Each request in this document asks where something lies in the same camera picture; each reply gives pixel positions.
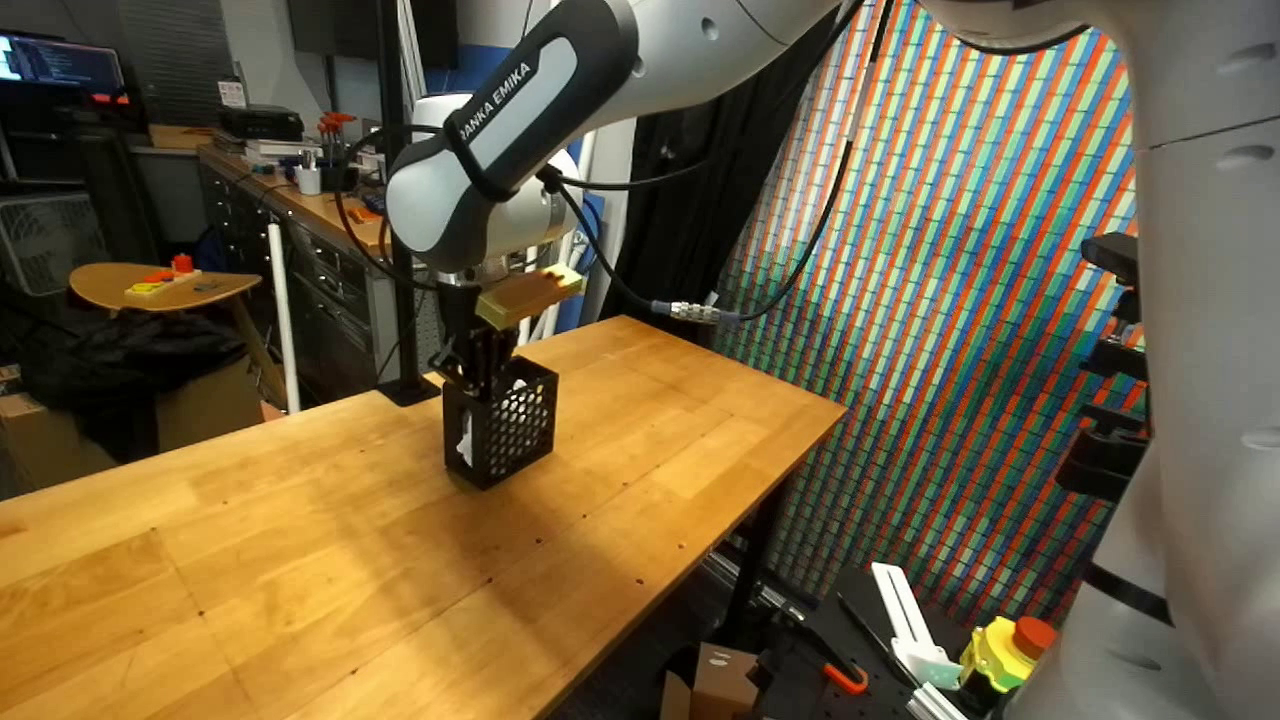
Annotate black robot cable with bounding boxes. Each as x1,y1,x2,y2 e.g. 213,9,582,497
538,0,897,326

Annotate wooden top workbench cabinet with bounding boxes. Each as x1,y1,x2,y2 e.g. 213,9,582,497
198,146,401,398

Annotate black perforated plastic basket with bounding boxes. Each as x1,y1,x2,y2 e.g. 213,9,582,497
446,356,561,487

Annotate black vertical stand pole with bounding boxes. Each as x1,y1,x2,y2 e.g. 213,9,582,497
371,0,446,408

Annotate yellow wrist camera box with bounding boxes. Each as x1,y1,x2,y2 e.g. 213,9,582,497
475,264,585,332

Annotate cardboard box under table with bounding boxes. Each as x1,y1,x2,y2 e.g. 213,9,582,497
662,642,761,720

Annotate white aluminium profile piece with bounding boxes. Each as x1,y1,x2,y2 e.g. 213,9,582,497
873,565,968,720

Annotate white leaning pole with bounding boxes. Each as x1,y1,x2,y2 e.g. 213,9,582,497
270,220,302,416

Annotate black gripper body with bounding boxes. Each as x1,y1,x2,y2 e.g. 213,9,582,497
431,284,516,386

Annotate colourful striped backdrop panel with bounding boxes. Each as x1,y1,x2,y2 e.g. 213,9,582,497
712,0,1145,618

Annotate computer monitor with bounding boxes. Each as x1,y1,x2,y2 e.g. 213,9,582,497
0,32,126,91

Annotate orange handled tool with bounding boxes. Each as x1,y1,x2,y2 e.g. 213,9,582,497
798,624,873,697

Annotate white towel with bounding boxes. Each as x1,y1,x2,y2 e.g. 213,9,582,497
451,422,471,466

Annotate round wooden stool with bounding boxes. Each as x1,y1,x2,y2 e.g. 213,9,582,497
69,261,256,315

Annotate yellow red emergency stop button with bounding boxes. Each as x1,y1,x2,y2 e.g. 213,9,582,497
961,617,1055,697

